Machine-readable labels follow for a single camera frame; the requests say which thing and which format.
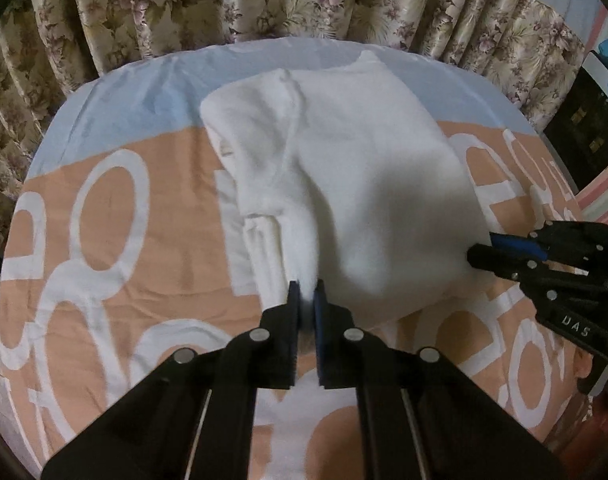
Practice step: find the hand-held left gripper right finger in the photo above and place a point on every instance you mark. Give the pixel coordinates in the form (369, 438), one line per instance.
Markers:
(320, 310)

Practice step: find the orange and blue printed bedsheet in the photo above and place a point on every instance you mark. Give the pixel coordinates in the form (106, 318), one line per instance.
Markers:
(134, 260)

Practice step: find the white knit sweater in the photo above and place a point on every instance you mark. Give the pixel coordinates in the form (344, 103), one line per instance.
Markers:
(373, 185)

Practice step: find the floral curtain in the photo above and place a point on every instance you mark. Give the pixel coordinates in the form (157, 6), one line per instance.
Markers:
(234, 5)

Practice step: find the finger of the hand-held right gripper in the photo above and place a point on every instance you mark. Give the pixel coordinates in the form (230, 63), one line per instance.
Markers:
(488, 259)
(513, 244)

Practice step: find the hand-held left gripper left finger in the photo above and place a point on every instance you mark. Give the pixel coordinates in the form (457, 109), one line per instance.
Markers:
(292, 310)

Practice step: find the white framed black screen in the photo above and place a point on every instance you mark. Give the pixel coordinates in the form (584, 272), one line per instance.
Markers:
(583, 125)

